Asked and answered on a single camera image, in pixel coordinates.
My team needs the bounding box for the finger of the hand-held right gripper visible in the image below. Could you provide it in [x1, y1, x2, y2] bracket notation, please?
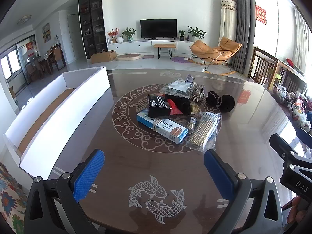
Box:
[295, 127, 312, 140]
[269, 133, 298, 162]

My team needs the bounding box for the brown fish-patterned desktop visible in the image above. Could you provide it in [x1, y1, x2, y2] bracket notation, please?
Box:
[46, 68, 312, 234]

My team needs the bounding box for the red wall poster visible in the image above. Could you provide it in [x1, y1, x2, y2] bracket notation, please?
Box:
[255, 4, 267, 25]

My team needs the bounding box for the red packet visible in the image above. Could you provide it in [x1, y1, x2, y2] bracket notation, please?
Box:
[166, 98, 183, 115]

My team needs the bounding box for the white cardboard box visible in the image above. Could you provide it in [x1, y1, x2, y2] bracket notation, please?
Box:
[3, 66, 111, 179]

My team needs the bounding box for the dark wooden slatted chair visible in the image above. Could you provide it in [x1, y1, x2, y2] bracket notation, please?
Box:
[249, 46, 278, 87]

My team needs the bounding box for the brown cardboard box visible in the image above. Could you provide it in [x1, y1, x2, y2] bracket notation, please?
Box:
[91, 50, 117, 64]

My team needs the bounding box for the rhinestone hair bow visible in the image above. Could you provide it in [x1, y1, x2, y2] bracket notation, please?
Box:
[190, 84, 205, 104]

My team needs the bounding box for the wooden dining table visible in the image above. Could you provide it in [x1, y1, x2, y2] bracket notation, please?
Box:
[36, 54, 53, 75]

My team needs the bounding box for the white sheer curtain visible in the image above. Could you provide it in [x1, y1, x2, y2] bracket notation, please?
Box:
[294, 7, 312, 71]

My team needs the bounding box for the beige oval pet bed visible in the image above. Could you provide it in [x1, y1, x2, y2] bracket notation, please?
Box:
[115, 54, 142, 61]

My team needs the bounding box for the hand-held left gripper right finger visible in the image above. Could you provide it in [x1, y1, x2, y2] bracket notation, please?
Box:
[204, 149, 284, 234]

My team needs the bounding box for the sliding glass door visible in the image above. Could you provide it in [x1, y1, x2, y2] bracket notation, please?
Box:
[0, 41, 37, 83]

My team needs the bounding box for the round ceiling lamp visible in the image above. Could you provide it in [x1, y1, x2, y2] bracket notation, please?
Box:
[17, 15, 32, 25]

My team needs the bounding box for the pile of clutter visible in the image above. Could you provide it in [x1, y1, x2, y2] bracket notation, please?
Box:
[272, 84, 312, 132]

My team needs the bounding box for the green potted plant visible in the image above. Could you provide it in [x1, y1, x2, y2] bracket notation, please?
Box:
[121, 27, 136, 41]

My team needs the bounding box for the black knitted cloth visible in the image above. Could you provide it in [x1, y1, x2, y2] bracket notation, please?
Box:
[168, 94, 193, 115]

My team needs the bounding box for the blue white medicine box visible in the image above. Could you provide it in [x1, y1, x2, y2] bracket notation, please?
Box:
[136, 112, 189, 145]

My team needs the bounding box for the orange rocking chair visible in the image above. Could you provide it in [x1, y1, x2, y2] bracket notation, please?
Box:
[190, 36, 243, 75]

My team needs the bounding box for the grey curtain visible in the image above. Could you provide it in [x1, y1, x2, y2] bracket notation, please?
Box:
[229, 0, 255, 72]

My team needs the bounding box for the small black box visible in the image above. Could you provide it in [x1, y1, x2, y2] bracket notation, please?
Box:
[147, 94, 172, 118]

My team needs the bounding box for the large leafy potted plant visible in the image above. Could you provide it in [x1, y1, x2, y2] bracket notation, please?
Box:
[187, 26, 206, 42]

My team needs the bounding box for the person's right hand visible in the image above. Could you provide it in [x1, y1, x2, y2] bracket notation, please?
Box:
[287, 195, 312, 226]

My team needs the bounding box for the covered standing air conditioner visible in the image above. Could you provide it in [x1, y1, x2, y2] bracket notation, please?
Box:
[219, 0, 237, 47]

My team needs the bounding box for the black glass display cabinet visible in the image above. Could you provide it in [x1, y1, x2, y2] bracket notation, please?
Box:
[78, 0, 108, 59]

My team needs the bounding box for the clear bag with white contents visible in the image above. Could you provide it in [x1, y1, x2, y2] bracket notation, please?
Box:
[158, 79, 198, 97]

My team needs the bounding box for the red flower plant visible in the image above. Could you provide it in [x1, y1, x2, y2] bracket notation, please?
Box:
[108, 28, 119, 44]

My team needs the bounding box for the black television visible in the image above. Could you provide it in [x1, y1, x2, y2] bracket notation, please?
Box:
[140, 19, 178, 40]

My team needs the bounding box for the wooden bench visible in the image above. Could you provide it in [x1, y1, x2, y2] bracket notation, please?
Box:
[153, 44, 176, 59]

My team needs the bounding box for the clear bag of bamboo sticks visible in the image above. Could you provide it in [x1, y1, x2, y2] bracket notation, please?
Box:
[185, 111, 222, 153]

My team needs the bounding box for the floral cloth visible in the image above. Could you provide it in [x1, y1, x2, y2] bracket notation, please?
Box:
[0, 162, 32, 234]

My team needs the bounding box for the yellow green stool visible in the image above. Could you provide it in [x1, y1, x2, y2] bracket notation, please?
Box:
[267, 67, 282, 89]

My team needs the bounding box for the wooden dining chair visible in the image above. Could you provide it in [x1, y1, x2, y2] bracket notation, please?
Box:
[51, 46, 66, 71]

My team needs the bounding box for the wooden side table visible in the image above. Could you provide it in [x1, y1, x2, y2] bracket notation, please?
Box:
[268, 57, 309, 78]

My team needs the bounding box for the white TV cabinet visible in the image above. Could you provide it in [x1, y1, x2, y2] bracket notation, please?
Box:
[107, 39, 195, 56]

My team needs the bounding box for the framed landscape painting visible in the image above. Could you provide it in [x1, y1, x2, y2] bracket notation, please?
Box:
[42, 23, 51, 42]

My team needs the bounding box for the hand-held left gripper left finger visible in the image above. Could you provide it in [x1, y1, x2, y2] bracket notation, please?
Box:
[24, 149, 105, 234]

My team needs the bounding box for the white door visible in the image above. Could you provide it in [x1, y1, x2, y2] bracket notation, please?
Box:
[67, 13, 77, 64]

